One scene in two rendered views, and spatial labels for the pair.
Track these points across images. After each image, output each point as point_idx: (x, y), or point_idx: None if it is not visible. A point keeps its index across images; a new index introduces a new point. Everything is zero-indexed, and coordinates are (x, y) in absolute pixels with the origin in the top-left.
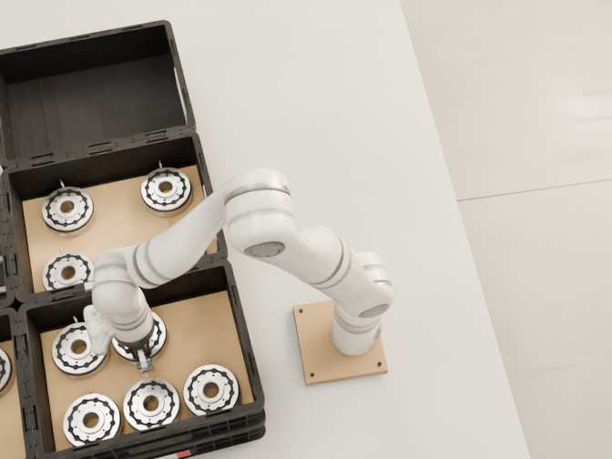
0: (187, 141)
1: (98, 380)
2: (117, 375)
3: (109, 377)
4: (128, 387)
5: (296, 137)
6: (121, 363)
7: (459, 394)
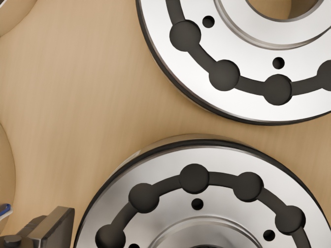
0: None
1: (114, 22)
2: (96, 101)
3: (104, 68)
4: (29, 122)
5: None
6: (137, 134)
7: None
